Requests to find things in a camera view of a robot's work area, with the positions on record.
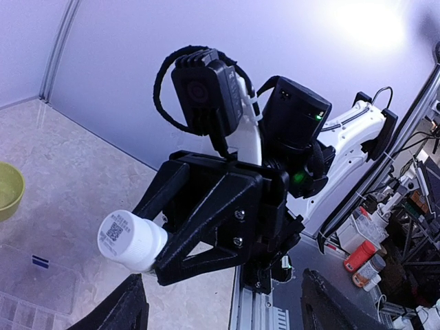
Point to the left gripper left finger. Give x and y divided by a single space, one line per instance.
124 308

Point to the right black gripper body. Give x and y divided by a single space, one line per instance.
275 234

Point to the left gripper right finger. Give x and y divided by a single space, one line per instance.
325 307

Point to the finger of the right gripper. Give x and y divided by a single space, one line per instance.
218 231
168 181

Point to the white capped pill bottle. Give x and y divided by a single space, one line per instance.
131 241

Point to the clear plastic pill organizer box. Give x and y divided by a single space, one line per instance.
35 293

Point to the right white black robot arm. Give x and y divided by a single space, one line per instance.
317 154

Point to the grey capped bottle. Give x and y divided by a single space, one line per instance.
369 270

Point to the orange capped bottle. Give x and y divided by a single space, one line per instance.
361 255

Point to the green plastic bowl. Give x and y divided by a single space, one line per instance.
12 190

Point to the left aluminium frame post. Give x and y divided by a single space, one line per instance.
56 51

